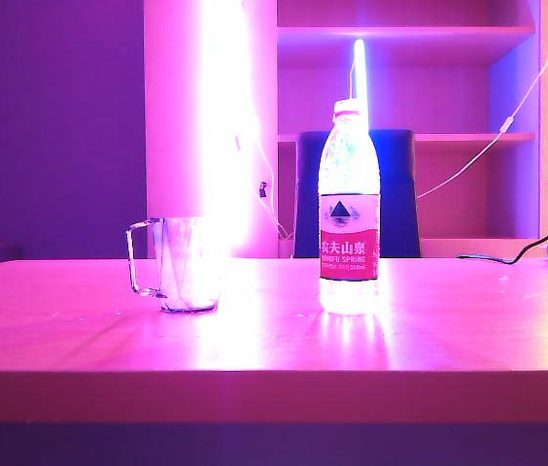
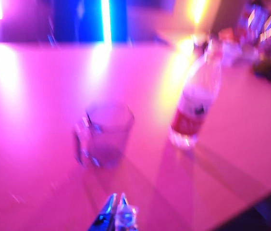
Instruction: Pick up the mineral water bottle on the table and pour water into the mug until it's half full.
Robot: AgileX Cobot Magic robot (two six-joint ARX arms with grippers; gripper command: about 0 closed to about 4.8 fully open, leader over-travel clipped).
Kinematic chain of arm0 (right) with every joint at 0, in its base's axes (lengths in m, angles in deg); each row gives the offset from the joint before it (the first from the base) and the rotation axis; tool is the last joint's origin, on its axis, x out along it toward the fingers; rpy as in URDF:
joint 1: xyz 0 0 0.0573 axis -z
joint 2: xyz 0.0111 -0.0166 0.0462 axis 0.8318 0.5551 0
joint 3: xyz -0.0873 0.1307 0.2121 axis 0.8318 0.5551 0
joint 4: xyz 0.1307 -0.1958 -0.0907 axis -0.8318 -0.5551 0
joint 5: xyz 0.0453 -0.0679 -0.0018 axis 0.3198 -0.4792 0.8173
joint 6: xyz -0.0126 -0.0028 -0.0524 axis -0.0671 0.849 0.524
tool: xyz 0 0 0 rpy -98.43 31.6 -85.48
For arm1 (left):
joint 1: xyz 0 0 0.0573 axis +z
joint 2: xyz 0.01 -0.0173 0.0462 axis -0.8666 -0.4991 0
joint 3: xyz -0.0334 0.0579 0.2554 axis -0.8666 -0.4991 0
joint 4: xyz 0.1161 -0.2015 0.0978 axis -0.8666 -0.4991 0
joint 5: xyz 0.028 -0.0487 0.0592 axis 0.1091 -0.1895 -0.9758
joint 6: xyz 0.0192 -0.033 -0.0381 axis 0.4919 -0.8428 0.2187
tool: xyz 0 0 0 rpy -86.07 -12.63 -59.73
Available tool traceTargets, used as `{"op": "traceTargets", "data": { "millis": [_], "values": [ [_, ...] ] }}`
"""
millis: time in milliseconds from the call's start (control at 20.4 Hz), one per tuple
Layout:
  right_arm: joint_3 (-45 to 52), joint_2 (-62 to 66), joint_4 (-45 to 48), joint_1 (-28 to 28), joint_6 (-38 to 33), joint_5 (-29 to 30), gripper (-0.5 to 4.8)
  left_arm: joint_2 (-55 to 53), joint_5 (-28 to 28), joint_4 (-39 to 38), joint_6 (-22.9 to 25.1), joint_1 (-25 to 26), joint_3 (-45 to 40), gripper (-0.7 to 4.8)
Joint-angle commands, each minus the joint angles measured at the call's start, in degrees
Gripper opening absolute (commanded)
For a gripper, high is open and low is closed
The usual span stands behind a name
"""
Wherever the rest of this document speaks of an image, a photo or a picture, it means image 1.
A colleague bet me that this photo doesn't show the thin white hanging cable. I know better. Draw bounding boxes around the thin white hanging cable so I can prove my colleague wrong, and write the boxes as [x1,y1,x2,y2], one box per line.
[233,96,295,240]

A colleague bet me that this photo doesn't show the clear water bottle red label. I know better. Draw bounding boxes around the clear water bottle red label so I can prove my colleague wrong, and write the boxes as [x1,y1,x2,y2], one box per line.
[319,100,382,316]

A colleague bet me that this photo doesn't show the thin glowing light tube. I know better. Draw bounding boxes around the thin glowing light tube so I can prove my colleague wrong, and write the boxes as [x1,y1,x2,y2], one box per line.
[352,39,370,128]

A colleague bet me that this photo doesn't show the black cable on table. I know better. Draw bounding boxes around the black cable on table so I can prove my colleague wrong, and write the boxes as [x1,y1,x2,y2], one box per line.
[467,220,548,266]

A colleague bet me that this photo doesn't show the clear octagonal glass mug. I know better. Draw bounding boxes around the clear octagonal glass mug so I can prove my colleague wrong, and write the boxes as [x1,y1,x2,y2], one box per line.
[125,216,221,315]

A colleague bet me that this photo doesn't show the white cable with switch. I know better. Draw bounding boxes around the white cable with switch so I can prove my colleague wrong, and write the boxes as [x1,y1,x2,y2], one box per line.
[416,0,548,200]

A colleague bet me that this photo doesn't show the wide bright light strip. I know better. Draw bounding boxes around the wide bright light strip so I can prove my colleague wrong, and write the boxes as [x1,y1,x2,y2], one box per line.
[199,0,257,258]

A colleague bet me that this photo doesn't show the open shelf unit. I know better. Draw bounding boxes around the open shelf unit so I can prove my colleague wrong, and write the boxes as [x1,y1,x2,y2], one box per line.
[143,0,542,259]

